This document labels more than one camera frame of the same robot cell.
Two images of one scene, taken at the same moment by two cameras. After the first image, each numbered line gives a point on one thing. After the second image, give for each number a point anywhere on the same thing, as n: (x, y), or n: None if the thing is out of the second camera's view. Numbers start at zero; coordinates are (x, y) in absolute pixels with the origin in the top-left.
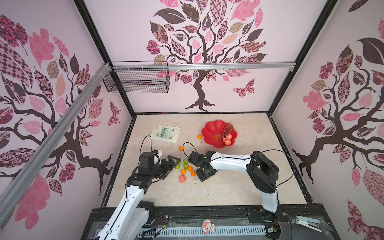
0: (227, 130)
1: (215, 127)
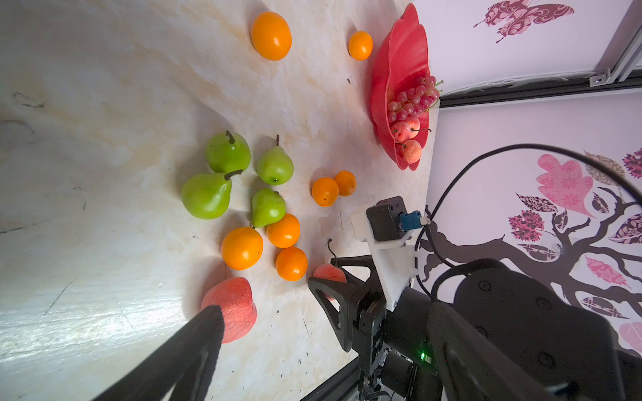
0: (415, 100)
1: (401, 59)
